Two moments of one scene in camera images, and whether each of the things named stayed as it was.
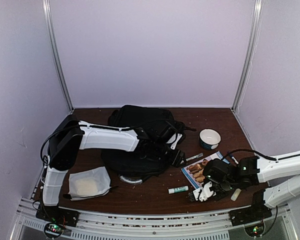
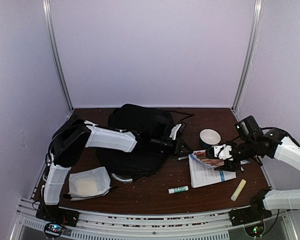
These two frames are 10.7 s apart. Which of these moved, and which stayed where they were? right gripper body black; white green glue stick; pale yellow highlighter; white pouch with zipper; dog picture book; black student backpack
Moved: right gripper body black; dog picture book
Stayed: white pouch with zipper; black student backpack; white green glue stick; pale yellow highlighter
